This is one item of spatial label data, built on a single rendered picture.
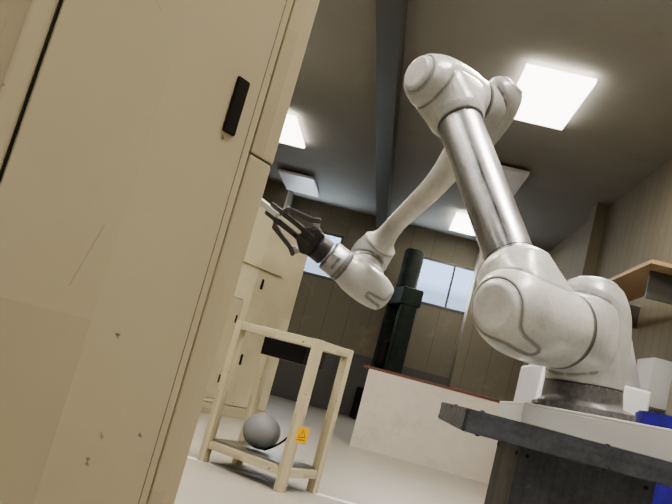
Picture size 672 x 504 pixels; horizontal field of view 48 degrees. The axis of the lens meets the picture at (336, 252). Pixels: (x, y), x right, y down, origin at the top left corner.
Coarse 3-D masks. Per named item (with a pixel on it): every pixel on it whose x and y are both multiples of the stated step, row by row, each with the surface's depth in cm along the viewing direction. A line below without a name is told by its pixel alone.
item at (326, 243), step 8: (312, 232) 204; (320, 232) 204; (296, 240) 205; (312, 240) 205; (320, 240) 204; (328, 240) 204; (304, 248) 205; (312, 248) 205; (320, 248) 203; (328, 248) 203; (312, 256) 204; (320, 256) 203
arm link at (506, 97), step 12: (492, 84) 180; (504, 84) 180; (492, 96) 178; (504, 96) 180; (516, 96) 181; (492, 108) 178; (504, 108) 180; (516, 108) 182; (492, 120) 180; (504, 120) 183; (492, 132) 184; (504, 132) 186
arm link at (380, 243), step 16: (448, 160) 189; (432, 176) 193; (448, 176) 191; (416, 192) 199; (432, 192) 194; (400, 208) 207; (416, 208) 201; (384, 224) 215; (400, 224) 210; (368, 240) 215; (384, 240) 215; (384, 256) 215
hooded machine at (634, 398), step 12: (528, 372) 560; (540, 372) 524; (636, 372) 525; (528, 384) 550; (540, 384) 521; (636, 384) 524; (516, 396) 578; (528, 396) 541; (624, 396) 518; (636, 396) 518; (648, 396) 518; (624, 408) 517; (636, 408) 517; (648, 408) 518
